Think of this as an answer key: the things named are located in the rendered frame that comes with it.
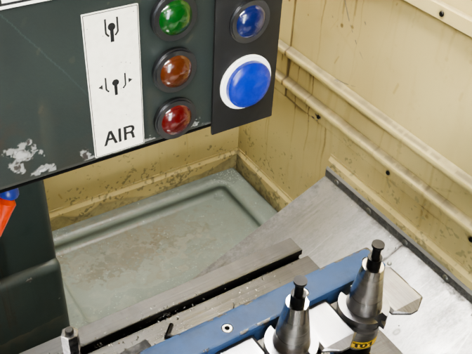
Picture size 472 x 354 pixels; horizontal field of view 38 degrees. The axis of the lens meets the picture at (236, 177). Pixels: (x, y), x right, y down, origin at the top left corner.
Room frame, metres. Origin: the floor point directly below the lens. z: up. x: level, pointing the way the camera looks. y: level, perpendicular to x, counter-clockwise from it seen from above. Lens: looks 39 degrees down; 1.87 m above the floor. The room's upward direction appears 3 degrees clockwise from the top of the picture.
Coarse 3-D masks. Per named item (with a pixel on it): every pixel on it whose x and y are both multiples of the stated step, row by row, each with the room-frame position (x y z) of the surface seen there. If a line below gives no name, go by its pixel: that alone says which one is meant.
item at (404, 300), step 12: (384, 276) 0.62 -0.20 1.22; (396, 276) 0.62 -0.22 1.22; (384, 288) 0.60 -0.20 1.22; (396, 288) 0.60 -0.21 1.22; (408, 288) 0.60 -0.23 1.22; (396, 300) 0.58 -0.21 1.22; (408, 300) 0.58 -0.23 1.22; (420, 300) 0.59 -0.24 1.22; (396, 312) 0.57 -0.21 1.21; (408, 312) 0.57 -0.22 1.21
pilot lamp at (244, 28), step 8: (248, 8) 0.35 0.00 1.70; (256, 8) 0.36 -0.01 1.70; (240, 16) 0.35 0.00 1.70; (248, 16) 0.35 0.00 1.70; (256, 16) 0.36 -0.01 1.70; (264, 16) 0.36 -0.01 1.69; (240, 24) 0.35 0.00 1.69; (248, 24) 0.35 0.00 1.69; (256, 24) 0.36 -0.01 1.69; (264, 24) 0.36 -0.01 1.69; (240, 32) 0.35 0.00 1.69; (248, 32) 0.35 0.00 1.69; (256, 32) 0.36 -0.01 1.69
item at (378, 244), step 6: (378, 240) 0.57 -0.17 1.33; (372, 246) 0.56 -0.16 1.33; (378, 246) 0.56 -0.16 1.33; (384, 246) 0.56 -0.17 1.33; (372, 252) 0.56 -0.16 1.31; (378, 252) 0.56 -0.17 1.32; (372, 258) 0.56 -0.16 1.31; (378, 258) 0.56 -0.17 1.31; (366, 264) 0.57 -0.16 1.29; (372, 264) 0.56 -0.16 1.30; (378, 264) 0.56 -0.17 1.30
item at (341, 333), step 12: (324, 300) 0.58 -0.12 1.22; (312, 312) 0.56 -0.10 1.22; (324, 312) 0.56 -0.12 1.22; (336, 312) 0.56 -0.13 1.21; (312, 324) 0.54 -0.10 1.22; (324, 324) 0.54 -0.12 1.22; (336, 324) 0.54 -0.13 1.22; (348, 324) 0.54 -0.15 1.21; (324, 336) 0.52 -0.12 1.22; (336, 336) 0.52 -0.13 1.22; (348, 336) 0.52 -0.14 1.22; (324, 348) 0.50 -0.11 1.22; (336, 348) 0.50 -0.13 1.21
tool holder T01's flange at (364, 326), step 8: (344, 296) 0.58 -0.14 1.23; (384, 296) 0.58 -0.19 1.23; (344, 304) 0.56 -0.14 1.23; (384, 304) 0.57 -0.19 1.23; (344, 312) 0.55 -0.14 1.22; (384, 312) 0.56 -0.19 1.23; (344, 320) 0.55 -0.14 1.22; (352, 320) 0.54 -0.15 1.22; (360, 320) 0.54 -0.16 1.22; (368, 320) 0.54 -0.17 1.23; (376, 320) 0.55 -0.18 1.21; (384, 320) 0.55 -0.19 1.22; (360, 328) 0.54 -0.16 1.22; (368, 328) 0.54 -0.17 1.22; (360, 336) 0.54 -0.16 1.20; (368, 336) 0.54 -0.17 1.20
